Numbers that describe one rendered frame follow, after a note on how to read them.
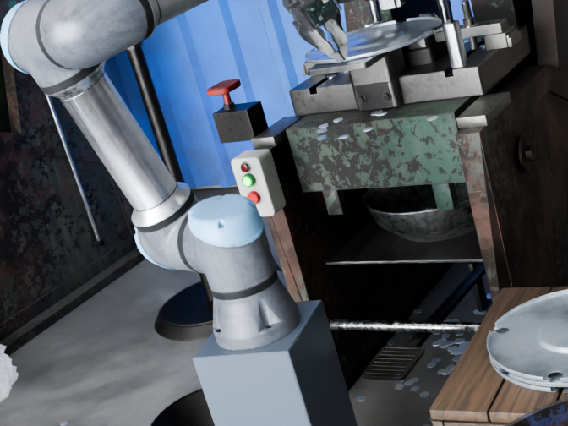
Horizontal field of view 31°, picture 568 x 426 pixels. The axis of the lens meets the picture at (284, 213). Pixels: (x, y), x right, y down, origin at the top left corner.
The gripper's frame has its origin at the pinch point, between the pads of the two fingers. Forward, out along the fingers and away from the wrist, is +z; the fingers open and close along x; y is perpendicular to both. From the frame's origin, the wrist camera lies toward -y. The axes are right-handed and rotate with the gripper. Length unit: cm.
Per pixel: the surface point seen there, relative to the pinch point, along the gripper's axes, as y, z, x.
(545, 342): 58, 41, -10
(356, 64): 6.1, 1.8, 0.3
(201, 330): -74, 61, -60
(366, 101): -6.7, 13.4, 0.8
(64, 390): -73, 50, -100
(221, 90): -22.7, -3.1, -21.0
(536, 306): 45, 43, -5
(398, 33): -5.2, 5.5, 13.7
